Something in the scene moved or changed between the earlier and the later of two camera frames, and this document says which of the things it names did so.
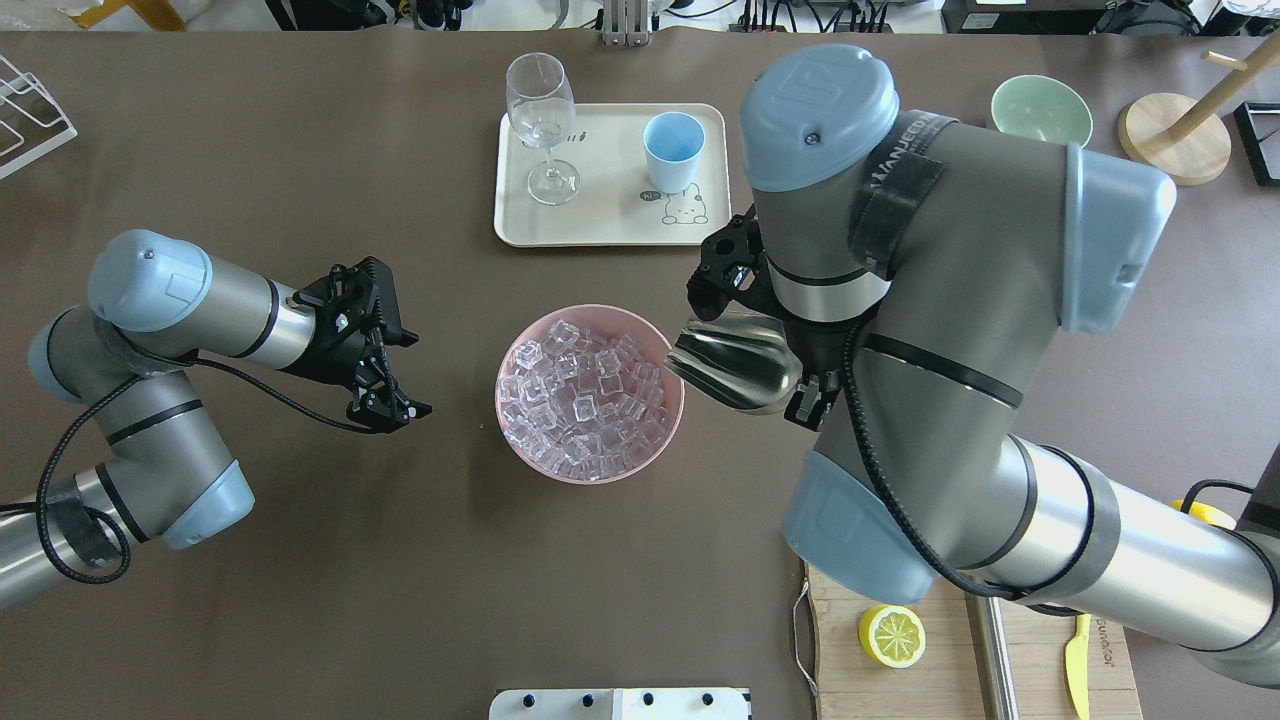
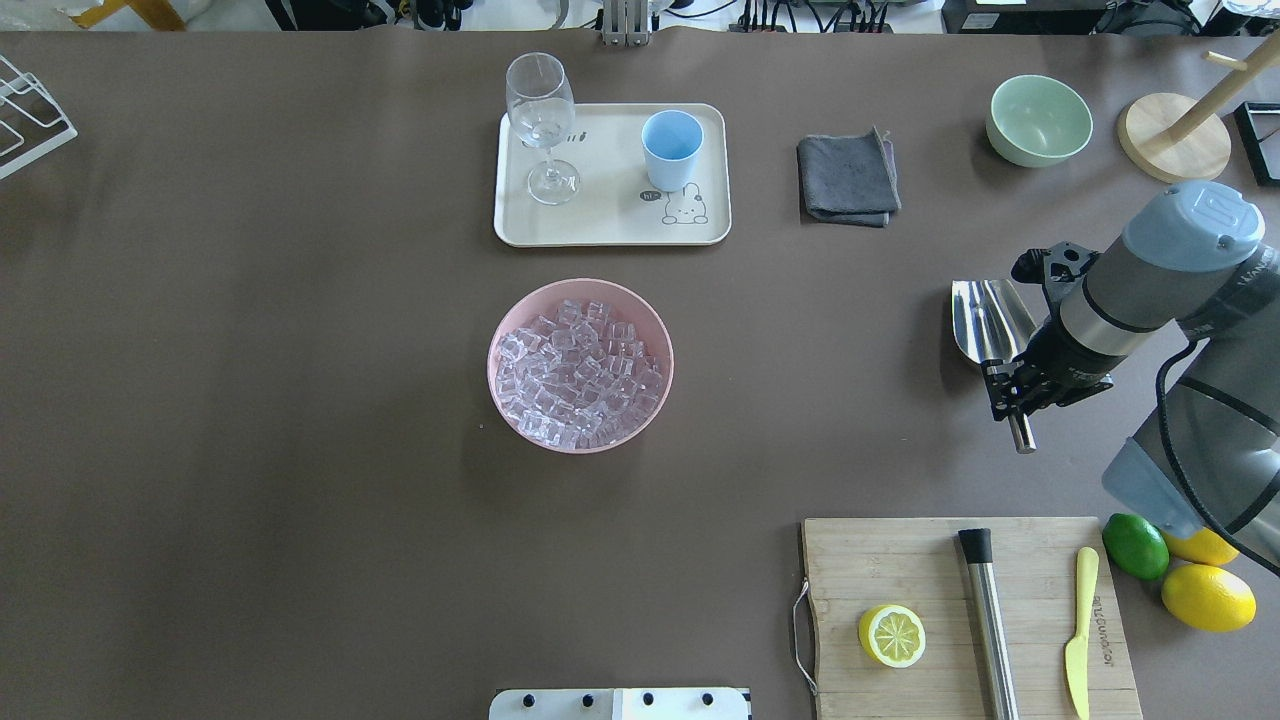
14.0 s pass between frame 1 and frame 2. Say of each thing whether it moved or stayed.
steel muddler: stayed
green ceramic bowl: stayed
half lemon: stayed
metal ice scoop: moved
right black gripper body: moved
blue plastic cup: stayed
